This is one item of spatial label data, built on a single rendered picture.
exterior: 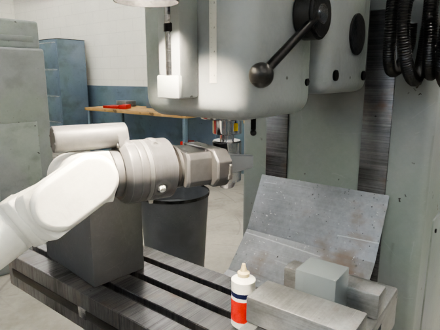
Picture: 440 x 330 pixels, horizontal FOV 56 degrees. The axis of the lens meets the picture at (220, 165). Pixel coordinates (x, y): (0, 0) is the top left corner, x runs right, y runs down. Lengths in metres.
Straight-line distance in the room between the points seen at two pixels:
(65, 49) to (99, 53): 0.59
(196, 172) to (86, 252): 0.36
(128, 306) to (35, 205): 0.36
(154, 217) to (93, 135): 2.05
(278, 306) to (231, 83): 0.30
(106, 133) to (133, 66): 6.71
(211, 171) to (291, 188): 0.45
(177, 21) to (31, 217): 0.29
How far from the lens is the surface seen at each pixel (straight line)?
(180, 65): 0.54
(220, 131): 0.63
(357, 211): 0.96
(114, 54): 7.66
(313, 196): 1.00
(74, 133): 0.55
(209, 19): 0.56
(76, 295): 0.89
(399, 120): 0.92
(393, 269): 1.00
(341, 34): 0.72
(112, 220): 0.85
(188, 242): 2.64
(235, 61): 0.53
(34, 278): 1.03
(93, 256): 0.85
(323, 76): 0.68
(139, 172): 0.55
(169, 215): 2.54
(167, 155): 0.57
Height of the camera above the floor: 1.37
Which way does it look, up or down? 12 degrees down
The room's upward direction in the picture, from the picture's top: straight up
